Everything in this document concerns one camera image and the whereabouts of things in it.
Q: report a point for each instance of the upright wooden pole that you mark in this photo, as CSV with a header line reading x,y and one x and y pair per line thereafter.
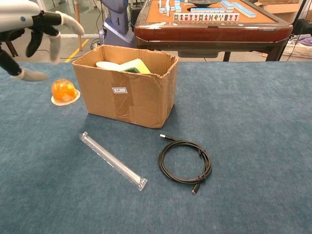
x,y
78,14

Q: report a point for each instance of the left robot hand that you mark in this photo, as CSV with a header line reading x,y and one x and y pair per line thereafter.
x,y
14,14

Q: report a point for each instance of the yellow sponge block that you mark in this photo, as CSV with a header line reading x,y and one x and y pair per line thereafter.
x,y
137,64

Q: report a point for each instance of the blue felt table mat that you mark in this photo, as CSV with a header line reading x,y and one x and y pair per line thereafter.
x,y
243,146

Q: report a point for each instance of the white plastic basket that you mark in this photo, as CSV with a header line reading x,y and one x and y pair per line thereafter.
x,y
298,50

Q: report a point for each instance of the brown cardboard box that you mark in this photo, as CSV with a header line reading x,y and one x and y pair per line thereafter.
x,y
146,102

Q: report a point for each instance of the long blue-backed tile row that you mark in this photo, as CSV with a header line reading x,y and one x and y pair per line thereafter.
x,y
245,10

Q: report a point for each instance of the short blue-backed tile row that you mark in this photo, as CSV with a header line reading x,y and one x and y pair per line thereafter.
x,y
207,10

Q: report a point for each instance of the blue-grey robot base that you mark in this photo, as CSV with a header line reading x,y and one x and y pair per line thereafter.
x,y
117,26

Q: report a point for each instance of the stacked blue-backed tiles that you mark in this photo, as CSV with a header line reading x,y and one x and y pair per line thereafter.
x,y
228,5

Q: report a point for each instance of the dark slanted table leg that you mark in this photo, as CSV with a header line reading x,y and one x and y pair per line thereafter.
x,y
12,50

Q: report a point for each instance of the brown mahjong table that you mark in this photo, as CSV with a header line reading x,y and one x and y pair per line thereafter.
x,y
212,34

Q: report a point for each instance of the orange fruit jelly cup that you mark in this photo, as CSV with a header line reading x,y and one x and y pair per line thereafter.
x,y
64,91

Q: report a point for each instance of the white paper cup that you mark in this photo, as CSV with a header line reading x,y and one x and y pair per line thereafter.
x,y
107,64

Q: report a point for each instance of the clear plastic tube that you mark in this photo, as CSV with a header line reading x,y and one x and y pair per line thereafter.
x,y
113,161

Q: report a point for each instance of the open background cardboard carton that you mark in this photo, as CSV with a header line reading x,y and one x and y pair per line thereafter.
x,y
280,8

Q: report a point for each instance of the face-up mahjong tile row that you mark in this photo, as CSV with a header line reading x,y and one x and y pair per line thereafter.
x,y
207,17

